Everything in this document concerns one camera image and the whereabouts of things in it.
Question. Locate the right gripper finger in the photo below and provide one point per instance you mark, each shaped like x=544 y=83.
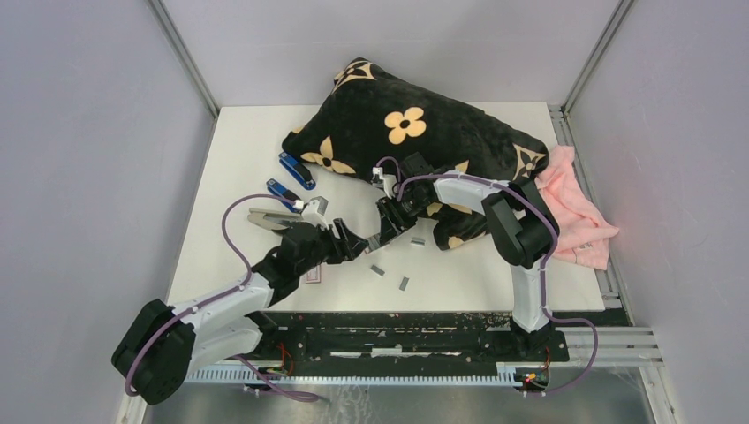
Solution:
x=387 y=228
x=400 y=229

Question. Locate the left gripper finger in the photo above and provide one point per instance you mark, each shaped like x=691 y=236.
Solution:
x=351 y=253
x=348 y=238

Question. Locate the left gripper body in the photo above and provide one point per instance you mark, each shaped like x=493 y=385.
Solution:
x=327 y=247

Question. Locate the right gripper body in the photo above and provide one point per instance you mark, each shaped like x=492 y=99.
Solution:
x=404 y=210

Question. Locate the box of staples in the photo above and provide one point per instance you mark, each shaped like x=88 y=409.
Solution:
x=374 y=243

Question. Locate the grey beige stapler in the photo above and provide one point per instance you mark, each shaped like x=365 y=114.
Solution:
x=274 y=221

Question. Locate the blue stapler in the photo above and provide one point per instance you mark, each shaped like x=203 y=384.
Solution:
x=290 y=199
x=297 y=170

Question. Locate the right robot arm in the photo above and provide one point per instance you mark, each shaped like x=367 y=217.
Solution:
x=524 y=232

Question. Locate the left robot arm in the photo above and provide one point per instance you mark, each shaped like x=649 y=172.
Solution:
x=164 y=344

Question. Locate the closed red white staple box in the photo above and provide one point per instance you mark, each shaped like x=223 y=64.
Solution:
x=313 y=276

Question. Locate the black pillow with beige flowers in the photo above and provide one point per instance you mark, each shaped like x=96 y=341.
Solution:
x=370 y=114

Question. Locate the pink cloth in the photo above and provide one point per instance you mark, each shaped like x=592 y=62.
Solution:
x=584 y=234

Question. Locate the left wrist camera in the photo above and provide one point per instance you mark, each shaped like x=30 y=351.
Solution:
x=313 y=211

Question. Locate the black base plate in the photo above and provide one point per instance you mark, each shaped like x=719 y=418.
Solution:
x=395 y=344

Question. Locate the white cable duct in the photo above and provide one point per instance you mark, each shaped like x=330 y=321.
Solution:
x=235 y=372

